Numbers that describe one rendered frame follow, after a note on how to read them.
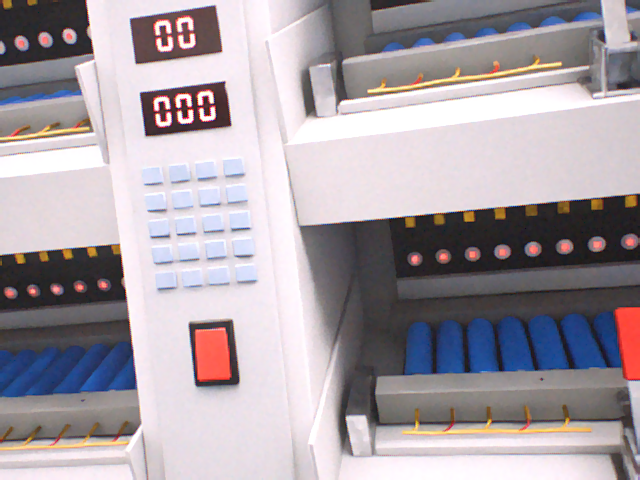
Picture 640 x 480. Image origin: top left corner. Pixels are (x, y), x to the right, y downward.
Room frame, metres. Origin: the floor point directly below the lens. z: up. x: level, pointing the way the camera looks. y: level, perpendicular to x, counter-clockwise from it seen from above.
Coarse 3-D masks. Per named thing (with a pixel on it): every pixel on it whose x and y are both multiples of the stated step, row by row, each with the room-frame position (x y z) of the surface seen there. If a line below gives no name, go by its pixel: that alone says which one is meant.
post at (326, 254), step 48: (96, 0) 0.36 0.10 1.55; (288, 0) 0.39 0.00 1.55; (96, 48) 0.36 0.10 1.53; (336, 48) 0.54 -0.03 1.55; (288, 192) 0.35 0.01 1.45; (288, 240) 0.35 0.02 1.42; (336, 240) 0.46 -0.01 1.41; (288, 288) 0.35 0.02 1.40; (336, 288) 0.44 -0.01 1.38; (144, 336) 0.36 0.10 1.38; (288, 336) 0.35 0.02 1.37; (144, 384) 0.36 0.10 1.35; (288, 384) 0.35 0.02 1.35; (144, 432) 0.36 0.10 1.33
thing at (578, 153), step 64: (384, 0) 0.51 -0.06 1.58; (448, 0) 0.49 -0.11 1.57; (512, 0) 0.49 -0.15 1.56; (576, 0) 0.48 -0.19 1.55; (320, 64) 0.38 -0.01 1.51; (384, 64) 0.40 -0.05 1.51; (448, 64) 0.39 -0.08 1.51; (512, 64) 0.39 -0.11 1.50; (576, 64) 0.38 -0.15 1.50; (320, 128) 0.36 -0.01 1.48; (384, 128) 0.34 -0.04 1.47; (448, 128) 0.33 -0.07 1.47; (512, 128) 0.32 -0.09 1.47; (576, 128) 0.32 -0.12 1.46; (320, 192) 0.35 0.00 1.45; (384, 192) 0.35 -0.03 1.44; (448, 192) 0.34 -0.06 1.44; (512, 192) 0.33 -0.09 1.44; (576, 192) 0.33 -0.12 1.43
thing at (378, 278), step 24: (336, 0) 0.54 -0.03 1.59; (360, 0) 0.54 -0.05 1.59; (336, 24) 0.54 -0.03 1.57; (360, 24) 0.54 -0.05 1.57; (360, 48) 0.54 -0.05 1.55; (360, 240) 0.54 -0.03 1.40; (384, 240) 0.54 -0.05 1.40; (360, 264) 0.54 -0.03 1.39; (384, 264) 0.54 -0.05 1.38; (384, 288) 0.54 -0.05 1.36; (600, 288) 0.51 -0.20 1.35; (384, 312) 0.54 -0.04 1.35
